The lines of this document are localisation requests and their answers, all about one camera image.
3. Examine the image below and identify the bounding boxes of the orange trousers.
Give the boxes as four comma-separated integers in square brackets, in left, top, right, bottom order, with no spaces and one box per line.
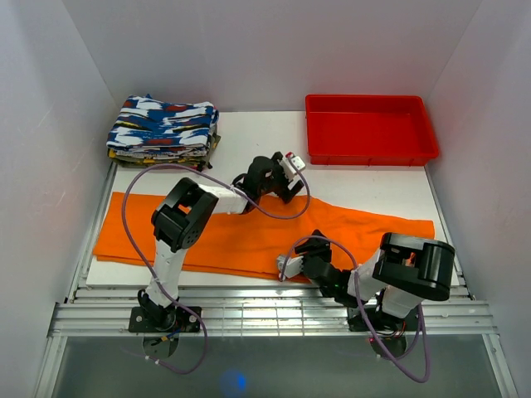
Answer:
[87,192,436,286]

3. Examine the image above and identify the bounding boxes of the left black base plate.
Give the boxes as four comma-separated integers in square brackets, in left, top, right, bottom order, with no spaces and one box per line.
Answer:
[128,307,201,334]

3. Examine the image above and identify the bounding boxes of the stack of folded clothes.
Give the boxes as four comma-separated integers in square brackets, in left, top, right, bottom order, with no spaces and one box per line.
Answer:
[107,134,222,172]

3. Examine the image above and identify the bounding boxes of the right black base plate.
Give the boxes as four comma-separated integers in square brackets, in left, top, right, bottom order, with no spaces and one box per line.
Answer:
[347,305,419,335]

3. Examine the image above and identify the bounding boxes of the blue patterned folded trousers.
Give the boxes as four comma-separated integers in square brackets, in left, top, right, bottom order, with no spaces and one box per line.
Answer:
[106,95,219,152]

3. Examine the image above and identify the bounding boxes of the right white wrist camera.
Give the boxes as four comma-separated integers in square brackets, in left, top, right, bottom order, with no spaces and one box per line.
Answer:
[275,255,304,282]

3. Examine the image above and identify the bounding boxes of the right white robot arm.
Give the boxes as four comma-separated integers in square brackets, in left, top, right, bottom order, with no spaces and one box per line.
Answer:
[277,230,455,329]

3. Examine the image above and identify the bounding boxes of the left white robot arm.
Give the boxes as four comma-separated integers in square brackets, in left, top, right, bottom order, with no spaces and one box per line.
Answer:
[138,152,309,332]

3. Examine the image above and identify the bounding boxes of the aluminium frame rails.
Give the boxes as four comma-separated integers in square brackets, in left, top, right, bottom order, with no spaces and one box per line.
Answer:
[35,167,517,397]

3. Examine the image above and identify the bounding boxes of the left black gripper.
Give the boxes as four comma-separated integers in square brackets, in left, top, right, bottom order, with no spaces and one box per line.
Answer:
[258,153,303,204]

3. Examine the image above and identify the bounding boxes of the red plastic tray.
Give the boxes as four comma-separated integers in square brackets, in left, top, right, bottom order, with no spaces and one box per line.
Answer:
[305,94,440,167]

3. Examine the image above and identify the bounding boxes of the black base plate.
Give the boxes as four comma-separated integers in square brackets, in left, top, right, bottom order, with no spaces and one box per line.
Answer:
[128,307,201,334]
[347,305,419,335]

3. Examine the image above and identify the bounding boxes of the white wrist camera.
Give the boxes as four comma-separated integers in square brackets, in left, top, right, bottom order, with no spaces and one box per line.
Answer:
[280,152,306,181]
[275,255,304,282]

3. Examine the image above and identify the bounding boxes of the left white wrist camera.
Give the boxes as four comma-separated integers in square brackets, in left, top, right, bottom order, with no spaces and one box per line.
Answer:
[280,152,306,181]

